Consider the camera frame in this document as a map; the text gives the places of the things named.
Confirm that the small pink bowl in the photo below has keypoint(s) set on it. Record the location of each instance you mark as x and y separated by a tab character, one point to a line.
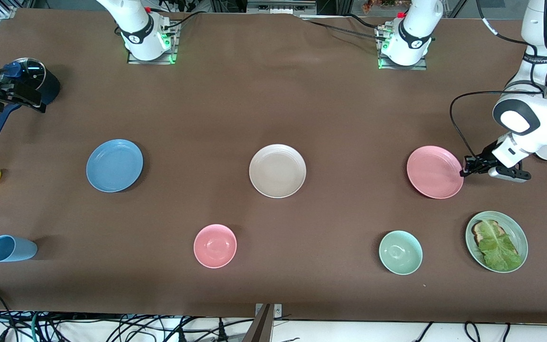
215	246

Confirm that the glass lid with blue knob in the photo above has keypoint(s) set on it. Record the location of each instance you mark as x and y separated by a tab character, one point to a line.
31	71

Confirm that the blue cup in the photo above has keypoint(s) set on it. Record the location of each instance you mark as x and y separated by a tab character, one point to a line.
12	249

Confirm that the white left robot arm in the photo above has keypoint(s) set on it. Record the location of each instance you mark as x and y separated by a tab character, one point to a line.
534	118

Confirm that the blue plate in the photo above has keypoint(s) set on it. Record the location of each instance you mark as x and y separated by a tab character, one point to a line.
114	165

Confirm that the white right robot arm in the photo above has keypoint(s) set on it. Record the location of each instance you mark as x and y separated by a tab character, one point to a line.
136	33

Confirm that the green lettuce leaf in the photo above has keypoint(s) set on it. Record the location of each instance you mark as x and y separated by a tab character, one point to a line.
499	249

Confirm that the metal table edge bracket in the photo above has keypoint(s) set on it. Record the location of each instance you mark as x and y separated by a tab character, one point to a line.
278	309

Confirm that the dark blue saucepan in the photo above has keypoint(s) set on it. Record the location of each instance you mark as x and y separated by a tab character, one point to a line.
51	88

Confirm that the pink plate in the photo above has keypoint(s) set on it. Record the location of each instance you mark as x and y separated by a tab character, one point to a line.
435	172

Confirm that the beige plate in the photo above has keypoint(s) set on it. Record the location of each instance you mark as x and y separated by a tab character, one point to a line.
277	171

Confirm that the green plate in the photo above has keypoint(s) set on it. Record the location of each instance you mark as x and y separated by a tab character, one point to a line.
518	232

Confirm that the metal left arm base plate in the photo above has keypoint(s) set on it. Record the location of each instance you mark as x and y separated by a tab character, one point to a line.
420	64

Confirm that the small green bowl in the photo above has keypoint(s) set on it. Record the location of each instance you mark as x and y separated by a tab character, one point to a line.
400	252

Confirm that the toast slice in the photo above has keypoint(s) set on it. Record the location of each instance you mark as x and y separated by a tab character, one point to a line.
480	230

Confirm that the dark diagonal beam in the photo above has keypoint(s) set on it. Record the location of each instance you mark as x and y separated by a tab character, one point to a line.
260	327

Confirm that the brown table mat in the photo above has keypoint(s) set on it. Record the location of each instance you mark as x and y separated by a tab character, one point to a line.
273	104

